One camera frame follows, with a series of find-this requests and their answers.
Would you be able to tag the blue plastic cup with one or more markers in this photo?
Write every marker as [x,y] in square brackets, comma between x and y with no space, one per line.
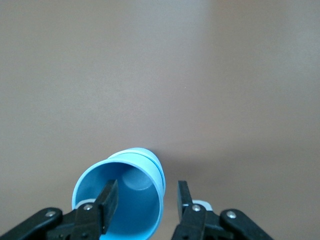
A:
[135,212]
[152,156]

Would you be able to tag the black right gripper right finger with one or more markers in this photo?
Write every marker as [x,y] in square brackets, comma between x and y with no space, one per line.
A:
[185,200]

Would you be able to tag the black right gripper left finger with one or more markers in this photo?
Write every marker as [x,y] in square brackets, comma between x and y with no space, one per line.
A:
[108,200]

